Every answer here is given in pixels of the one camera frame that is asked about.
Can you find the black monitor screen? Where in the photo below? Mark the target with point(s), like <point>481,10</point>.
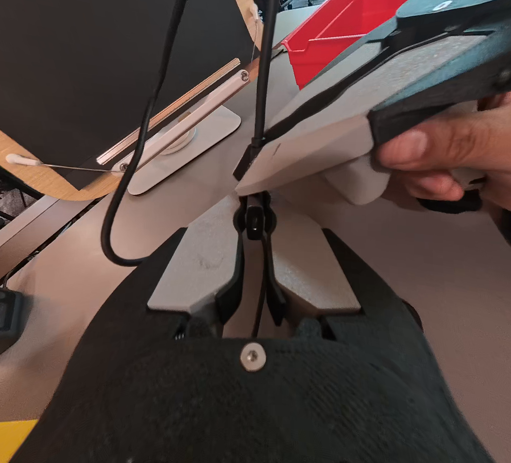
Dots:
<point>96,48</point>

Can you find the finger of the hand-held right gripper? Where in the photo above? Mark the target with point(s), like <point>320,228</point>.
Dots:
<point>399,76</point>
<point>311,151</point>

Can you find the blue and black device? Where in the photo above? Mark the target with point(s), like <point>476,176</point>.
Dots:
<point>9,319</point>

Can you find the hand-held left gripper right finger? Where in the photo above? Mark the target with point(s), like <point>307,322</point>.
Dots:
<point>311,267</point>

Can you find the black board on stand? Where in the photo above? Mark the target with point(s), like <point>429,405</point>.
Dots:
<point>24,167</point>

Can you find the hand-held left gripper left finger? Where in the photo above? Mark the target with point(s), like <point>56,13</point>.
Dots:
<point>196,267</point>

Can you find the grey usb hub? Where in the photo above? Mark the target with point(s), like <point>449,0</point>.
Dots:
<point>255,219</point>

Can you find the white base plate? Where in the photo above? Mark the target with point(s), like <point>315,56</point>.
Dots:
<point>200,151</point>

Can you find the yellow plastic bin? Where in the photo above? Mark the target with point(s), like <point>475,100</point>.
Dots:
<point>14,441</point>

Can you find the red plastic bin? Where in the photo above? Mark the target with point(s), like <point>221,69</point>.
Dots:
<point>351,16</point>

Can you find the person's right hand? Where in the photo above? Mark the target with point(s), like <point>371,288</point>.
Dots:
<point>447,143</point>

